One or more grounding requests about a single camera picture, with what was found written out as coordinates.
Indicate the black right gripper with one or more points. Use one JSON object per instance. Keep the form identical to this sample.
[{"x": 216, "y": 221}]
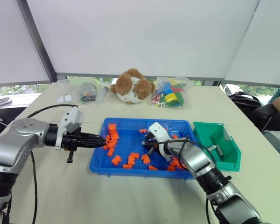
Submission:
[{"x": 155, "y": 146}]

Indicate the brown and white plush bear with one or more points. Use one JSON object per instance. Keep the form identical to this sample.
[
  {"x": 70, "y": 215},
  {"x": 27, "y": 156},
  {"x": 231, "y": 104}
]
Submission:
[{"x": 132, "y": 87}]

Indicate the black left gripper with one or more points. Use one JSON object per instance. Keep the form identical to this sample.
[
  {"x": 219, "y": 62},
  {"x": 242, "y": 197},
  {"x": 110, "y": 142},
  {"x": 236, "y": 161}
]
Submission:
[{"x": 70, "y": 141}]

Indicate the dark window frame post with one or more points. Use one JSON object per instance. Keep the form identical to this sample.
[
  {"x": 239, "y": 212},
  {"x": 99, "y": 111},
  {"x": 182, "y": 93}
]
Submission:
[{"x": 37, "y": 44}]

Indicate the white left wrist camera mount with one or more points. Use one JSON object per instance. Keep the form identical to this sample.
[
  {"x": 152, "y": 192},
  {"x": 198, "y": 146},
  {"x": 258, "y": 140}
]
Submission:
[{"x": 70, "y": 117}]

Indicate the tall orange block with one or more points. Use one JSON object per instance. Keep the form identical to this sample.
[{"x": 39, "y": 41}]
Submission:
[{"x": 112, "y": 130}]

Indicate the clear bag of small parts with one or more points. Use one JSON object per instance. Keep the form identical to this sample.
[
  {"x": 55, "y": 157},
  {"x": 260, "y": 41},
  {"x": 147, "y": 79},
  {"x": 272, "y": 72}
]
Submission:
[{"x": 86, "y": 93}]

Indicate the grey flat object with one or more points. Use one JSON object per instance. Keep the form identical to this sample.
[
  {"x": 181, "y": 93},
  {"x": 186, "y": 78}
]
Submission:
[{"x": 0, "y": 101}]

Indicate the dark grey cylindrical battery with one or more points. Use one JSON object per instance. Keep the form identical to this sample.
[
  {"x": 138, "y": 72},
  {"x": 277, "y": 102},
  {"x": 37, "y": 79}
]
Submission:
[{"x": 220, "y": 151}]

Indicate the light grey cylindrical battery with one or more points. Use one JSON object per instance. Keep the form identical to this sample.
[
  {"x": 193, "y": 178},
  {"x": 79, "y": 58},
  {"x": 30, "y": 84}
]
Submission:
[{"x": 213, "y": 148}]

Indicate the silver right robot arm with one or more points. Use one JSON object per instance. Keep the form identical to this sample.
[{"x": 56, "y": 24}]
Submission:
[{"x": 197, "y": 161}]

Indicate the blue plastic bin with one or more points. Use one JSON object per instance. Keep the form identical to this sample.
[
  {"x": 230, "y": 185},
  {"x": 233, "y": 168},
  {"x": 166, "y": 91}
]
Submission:
[{"x": 128, "y": 144}]

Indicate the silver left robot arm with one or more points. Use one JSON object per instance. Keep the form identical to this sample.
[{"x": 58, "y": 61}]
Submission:
[{"x": 25, "y": 137}]

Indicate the clear bag of coloured blocks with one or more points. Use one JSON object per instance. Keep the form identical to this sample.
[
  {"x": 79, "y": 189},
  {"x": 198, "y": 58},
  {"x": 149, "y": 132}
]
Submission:
[{"x": 171, "y": 94}]

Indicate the green plastic bin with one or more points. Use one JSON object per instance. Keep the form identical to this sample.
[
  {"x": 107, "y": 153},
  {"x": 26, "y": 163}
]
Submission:
[{"x": 214, "y": 137}]

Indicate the black backpack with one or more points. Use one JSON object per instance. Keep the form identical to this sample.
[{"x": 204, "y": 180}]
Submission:
[{"x": 245, "y": 100}]

